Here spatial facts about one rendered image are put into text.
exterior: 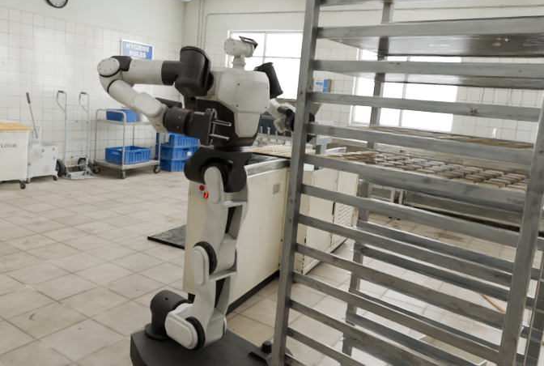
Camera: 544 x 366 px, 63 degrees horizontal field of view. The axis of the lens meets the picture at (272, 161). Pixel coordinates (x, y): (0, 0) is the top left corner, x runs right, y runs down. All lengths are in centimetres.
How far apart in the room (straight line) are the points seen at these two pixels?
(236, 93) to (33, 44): 516
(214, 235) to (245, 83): 62
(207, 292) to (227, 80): 85
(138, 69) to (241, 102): 38
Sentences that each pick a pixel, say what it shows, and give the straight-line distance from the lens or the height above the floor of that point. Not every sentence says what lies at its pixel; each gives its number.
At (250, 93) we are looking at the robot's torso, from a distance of 171.
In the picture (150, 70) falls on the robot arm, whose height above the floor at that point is 137.
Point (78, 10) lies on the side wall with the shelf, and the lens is 702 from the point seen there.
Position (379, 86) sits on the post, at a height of 138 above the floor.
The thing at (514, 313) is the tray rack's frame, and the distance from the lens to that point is 112.
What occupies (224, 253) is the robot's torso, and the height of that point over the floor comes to 66.
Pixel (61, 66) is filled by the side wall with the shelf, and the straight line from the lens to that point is 683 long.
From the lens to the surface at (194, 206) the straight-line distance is 271.
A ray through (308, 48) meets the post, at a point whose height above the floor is 145.
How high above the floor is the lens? 131
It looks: 8 degrees down
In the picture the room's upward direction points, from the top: 5 degrees clockwise
